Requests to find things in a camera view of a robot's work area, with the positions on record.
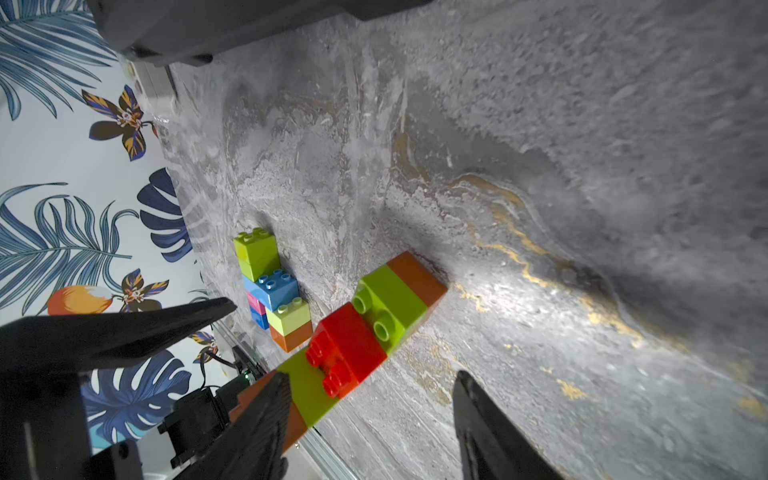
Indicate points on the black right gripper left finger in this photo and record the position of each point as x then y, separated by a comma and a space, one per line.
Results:
240, 454

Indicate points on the red lego brick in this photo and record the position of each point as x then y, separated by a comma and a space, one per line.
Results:
345, 350

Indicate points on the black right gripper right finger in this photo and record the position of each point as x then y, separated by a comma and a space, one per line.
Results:
490, 445

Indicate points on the black plastic tool case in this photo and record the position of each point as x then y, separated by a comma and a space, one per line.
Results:
192, 32

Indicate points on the lime green lego brick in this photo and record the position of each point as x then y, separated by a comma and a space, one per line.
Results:
289, 317

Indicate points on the white button control box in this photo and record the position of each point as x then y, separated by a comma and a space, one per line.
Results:
153, 86

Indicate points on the green lego brick front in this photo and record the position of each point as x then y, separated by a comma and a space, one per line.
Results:
389, 307

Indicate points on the small blue lego brick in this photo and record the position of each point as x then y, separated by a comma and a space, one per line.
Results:
260, 319

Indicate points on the long blue lego brick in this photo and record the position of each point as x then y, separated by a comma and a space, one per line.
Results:
273, 290

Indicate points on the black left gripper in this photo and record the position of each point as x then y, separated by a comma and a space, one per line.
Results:
44, 432

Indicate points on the orange lego brick front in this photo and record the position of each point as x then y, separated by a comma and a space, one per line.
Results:
269, 402

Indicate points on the pink lego brick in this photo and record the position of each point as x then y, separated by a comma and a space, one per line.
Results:
255, 304

